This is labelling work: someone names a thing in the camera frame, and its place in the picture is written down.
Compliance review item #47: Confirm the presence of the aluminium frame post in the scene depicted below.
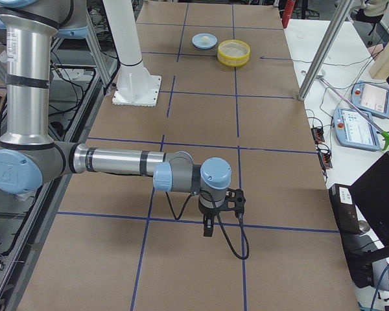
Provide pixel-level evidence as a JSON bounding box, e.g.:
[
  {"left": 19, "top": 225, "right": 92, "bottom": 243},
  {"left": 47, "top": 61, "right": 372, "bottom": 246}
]
[{"left": 297, "top": 0, "right": 353, "bottom": 101}]

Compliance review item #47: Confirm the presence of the wooden board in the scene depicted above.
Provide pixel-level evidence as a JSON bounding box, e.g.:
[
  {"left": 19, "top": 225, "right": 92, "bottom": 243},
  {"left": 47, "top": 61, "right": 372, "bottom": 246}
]
[{"left": 369, "top": 42, "right": 389, "bottom": 80}]

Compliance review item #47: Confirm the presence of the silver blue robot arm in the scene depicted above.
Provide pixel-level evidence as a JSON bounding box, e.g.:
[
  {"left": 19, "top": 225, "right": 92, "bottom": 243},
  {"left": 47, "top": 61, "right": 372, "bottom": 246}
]
[{"left": 0, "top": 1, "right": 231, "bottom": 236}]

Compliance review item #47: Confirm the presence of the orange black connector lower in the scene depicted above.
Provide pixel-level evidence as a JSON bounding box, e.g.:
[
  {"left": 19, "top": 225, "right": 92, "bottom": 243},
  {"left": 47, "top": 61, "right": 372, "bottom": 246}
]
[{"left": 318, "top": 150, "right": 333, "bottom": 170}]

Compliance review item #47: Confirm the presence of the black computer box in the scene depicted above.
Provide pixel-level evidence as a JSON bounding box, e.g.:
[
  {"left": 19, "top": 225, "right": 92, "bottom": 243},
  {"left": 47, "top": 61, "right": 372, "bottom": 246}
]
[{"left": 329, "top": 183, "right": 364, "bottom": 235}]

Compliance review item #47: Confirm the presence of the red cylinder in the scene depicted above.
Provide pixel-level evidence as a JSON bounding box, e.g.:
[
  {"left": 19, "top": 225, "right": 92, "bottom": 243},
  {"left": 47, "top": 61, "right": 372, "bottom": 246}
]
[{"left": 281, "top": 0, "right": 296, "bottom": 29}]

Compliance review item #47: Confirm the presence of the orange black connector upper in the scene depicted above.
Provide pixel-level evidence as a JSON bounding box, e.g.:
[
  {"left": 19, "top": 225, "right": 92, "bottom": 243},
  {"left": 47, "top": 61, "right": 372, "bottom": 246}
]
[{"left": 311, "top": 127, "right": 325, "bottom": 144}]

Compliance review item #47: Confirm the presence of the white steamed bun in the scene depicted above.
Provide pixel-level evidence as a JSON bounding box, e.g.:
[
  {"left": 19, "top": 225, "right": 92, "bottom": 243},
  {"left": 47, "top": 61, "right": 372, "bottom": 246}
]
[{"left": 199, "top": 36, "right": 211, "bottom": 46}]

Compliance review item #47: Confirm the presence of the black monitor with stand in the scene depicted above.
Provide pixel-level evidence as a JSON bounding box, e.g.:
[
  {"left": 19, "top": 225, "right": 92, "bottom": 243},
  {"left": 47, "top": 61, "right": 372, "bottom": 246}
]
[{"left": 340, "top": 152, "right": 389, "bottom": 288}]

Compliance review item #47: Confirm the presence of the white pedestal column base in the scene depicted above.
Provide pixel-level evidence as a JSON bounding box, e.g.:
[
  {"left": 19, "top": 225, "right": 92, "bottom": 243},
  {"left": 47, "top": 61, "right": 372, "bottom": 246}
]
[{"left": 103, "top": 0, "right": 161, "bottom": 107}]

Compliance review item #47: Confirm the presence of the far blue teach pendant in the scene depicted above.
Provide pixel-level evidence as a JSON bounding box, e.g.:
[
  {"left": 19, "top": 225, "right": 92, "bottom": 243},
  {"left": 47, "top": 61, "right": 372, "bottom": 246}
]
[{"left": 351, "top": 81, "right": 389, "bottom": 119}]

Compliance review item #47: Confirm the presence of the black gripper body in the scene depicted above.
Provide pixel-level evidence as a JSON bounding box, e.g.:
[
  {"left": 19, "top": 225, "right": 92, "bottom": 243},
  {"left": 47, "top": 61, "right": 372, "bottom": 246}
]
[{"left": 198, "top": 203, "right": 217, "bottom": 224}]

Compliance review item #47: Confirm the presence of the light blue plate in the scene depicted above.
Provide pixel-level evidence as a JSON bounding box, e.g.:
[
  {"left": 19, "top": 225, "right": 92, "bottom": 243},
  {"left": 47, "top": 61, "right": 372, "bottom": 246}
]
[{"left": 192, "top": 33, "right": 218, "bottom": 49}]

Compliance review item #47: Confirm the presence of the orange black connector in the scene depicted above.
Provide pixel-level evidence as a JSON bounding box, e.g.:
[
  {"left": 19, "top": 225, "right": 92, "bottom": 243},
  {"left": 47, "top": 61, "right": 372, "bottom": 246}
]
[
  {"left": 311, "top": 127, "right": 325, "bottom": 144},
  {"left": 318, "top": 150, "right": 333, "bottom": 170}
]

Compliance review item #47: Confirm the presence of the metal reacher green handle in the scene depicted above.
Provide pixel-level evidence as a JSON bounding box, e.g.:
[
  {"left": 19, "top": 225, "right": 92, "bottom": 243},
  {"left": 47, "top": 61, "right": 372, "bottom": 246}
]
[{"left": 315, "top": 75, "right": 389, "bottom": 150}]

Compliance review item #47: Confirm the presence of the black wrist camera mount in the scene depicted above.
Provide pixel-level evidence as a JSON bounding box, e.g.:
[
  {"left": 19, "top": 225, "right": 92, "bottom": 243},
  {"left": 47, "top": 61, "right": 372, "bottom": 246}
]
[{"left": 220, "top": 189, "right": 246, "bottom": 218}]

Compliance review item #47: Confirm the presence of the near blue teach pendant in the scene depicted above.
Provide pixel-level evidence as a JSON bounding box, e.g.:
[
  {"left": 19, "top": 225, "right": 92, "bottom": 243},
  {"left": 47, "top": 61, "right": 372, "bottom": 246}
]
[{"left": 333, "top": 108, "right": 381, "bottom": 152}]

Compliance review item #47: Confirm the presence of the blue teach pendant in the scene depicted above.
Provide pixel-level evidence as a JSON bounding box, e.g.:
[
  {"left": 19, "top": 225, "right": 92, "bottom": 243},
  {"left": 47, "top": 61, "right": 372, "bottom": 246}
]
[
  {"left": 333, "top": 108, "right": 381, "bottom": 152},
  {"left": 351, "top": 81, "right": 389, "bottom": 119}
]

